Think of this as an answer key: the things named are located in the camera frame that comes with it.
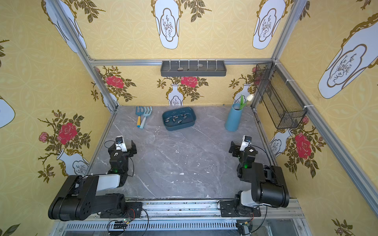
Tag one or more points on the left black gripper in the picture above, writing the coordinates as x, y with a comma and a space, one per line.
131, 147

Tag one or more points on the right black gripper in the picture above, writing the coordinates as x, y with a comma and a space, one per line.
233, 149

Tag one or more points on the blue garden rake yellow handle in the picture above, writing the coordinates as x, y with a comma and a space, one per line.
139, 112

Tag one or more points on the teal plastic storage box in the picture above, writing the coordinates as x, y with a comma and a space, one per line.
179, 118

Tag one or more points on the grey wall shelf tray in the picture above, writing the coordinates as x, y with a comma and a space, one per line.
195, 68

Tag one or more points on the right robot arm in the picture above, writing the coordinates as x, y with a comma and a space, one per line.
268, 186

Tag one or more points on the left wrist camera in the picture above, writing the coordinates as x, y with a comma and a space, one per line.
120, 144

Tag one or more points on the light blue garden fork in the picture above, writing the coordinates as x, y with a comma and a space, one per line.
146, 114

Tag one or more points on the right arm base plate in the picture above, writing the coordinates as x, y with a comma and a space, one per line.
232, 209

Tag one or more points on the black wire mesh basket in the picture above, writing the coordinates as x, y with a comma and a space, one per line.
283, 104

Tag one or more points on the teal cylindrical vase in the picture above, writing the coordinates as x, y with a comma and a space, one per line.
234, 117

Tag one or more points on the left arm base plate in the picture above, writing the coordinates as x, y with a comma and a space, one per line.
131, 210

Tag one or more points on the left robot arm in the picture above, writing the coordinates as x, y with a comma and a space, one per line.
78, 199

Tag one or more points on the white tulip flower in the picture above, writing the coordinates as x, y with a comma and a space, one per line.
244, 101

